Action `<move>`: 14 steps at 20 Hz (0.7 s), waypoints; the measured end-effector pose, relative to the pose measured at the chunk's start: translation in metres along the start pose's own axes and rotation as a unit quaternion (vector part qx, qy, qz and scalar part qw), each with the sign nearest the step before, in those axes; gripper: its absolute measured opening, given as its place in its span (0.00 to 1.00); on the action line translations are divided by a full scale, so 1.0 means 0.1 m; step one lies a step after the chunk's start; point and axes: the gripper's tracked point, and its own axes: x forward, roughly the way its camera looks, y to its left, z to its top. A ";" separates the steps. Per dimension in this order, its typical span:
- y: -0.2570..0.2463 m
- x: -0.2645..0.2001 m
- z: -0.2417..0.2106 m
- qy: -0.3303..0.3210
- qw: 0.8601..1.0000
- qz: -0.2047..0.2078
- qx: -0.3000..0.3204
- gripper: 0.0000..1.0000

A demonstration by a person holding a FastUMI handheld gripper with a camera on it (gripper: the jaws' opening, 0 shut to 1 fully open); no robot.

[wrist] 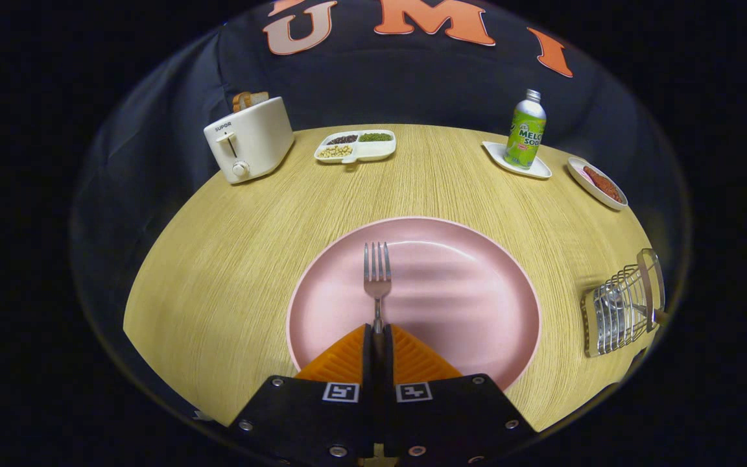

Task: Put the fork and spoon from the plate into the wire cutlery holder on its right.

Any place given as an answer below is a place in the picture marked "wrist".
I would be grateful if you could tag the white bowl of food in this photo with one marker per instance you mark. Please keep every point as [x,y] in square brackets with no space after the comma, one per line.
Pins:
[587,188]

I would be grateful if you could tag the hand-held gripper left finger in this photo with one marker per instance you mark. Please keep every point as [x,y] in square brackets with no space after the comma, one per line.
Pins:
[308,415]

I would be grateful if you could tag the brown toast slice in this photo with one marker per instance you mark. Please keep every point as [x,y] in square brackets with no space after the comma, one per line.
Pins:
[240,101]
[259,98]

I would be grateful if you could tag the white divided snack dish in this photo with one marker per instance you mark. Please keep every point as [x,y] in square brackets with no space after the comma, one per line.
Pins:
[373,151]

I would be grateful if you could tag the cream white toaster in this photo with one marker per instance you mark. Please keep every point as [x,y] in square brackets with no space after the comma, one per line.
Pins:
[257,139]

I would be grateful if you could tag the pile of green beans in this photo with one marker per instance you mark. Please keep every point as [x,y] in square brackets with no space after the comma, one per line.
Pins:
[375,137]

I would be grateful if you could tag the pile of dark beans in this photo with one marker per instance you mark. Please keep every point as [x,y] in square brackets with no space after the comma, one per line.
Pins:
[342,139]

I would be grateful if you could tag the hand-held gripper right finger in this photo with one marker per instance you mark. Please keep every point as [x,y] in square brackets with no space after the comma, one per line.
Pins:
[451,415]

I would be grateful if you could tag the red meat piece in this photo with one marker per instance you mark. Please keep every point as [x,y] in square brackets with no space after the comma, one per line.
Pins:
[602,183]

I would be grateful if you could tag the pile of pale beans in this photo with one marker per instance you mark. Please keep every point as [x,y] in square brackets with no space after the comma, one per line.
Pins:
[335,152]

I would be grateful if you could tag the green label soda bottle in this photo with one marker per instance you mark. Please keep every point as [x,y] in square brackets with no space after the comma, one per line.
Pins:
[524,139]

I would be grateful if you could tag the pink round plate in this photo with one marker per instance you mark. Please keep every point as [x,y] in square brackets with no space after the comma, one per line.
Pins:
[464,292]

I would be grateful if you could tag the square white coaster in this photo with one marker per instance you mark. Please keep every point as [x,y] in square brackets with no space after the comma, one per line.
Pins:
[497,153]

